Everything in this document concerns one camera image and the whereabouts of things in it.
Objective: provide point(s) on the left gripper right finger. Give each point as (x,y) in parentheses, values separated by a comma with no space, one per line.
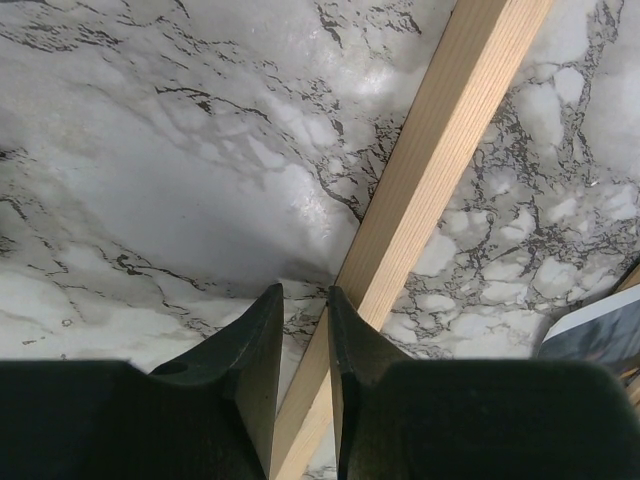
(396,417)

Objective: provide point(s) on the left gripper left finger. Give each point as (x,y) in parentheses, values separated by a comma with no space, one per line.
(208,413)

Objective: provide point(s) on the colour photo print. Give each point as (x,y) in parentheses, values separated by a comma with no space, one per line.
(605,332)

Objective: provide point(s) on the light wooden picture frame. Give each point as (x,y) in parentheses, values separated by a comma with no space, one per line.
(476,59)

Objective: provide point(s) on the brown frame backing board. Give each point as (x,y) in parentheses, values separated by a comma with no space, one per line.
(631,379)

